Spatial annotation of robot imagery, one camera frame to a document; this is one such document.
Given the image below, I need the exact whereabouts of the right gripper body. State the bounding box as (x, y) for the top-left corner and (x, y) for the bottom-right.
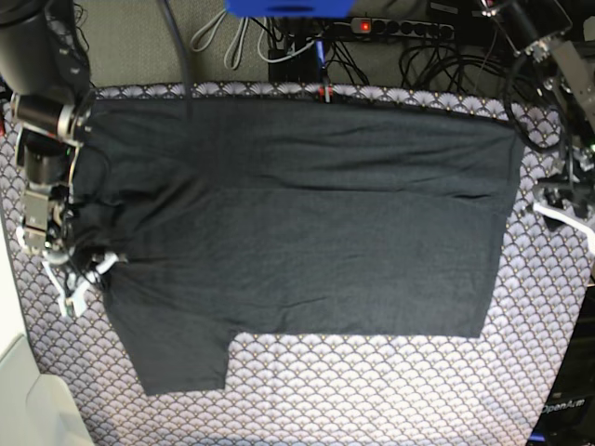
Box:
(41, 236), (110, 283)

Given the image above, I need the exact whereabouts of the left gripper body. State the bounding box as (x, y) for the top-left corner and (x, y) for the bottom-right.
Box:
(533, 178), (594, 218)

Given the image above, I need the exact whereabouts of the dark grey T-shirt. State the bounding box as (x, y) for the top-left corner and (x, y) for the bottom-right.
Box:
(74, 98), (523, 395)

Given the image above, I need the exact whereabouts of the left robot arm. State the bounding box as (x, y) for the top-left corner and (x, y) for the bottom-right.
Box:
(478, 1), (594, 247)

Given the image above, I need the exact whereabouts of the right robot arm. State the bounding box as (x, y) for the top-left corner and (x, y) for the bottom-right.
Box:
(1, 1), (119, 318)

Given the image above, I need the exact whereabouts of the white plastic bin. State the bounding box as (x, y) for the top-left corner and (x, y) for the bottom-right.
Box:
(1, 230), (93, 445)

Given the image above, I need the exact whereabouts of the fan-patterned table cloth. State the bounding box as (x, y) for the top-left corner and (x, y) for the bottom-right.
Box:
(0, 81), (595, 446)

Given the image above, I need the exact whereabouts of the black OpenArm box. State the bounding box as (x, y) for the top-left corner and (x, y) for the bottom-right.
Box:
(527, 282), (594, 445)

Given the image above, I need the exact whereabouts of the black power strip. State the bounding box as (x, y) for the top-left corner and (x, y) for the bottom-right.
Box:
(350, 17), (456, 41)

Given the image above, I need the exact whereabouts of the red and black clamp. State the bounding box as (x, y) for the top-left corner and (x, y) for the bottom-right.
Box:
(318, 83), (334, 104)

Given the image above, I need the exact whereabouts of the grey looped cable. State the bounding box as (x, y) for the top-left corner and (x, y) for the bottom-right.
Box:
(189, 11), (252, 72)

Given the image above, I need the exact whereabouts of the blue vertical post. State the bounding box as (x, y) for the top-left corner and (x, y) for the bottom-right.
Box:
(315, 39), (326, 84)

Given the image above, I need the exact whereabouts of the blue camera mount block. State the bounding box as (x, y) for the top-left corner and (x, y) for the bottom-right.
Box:
(225, 0), (354, 19)

